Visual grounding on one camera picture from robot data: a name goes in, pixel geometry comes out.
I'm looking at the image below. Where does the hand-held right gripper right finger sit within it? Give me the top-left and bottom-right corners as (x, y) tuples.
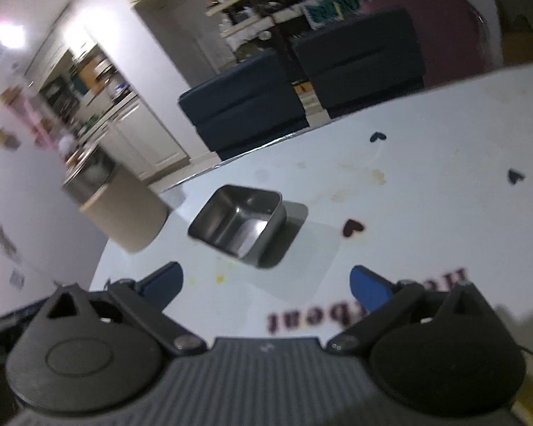
(326, 265), (498, 356)

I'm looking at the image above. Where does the maroon chair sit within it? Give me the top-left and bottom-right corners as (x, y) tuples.
(360, 0), (490, 88)

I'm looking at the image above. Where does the cluttered storage shelf rack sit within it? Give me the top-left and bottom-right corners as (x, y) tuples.
(202, 0), (305, 65)

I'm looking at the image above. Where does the white kitchen base cabinet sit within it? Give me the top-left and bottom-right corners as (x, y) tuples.
(91, 98), (192, 184)

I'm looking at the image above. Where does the small square steel bowl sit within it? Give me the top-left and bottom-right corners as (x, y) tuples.
(187, 185), (287, 263)

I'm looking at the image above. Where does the dark blue chair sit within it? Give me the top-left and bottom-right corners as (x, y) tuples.
(292, 6), (427, 120)
(178, 49), (310, 161)

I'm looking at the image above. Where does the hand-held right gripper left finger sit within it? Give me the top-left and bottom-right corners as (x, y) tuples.
(40, 262), (207, 356)

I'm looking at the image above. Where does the teal lettered sign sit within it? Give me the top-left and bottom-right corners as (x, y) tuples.
(301, 0), (361, 28)

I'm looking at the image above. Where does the beige kettle with steel top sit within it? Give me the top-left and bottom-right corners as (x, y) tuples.
(62, 148), (170, 253)

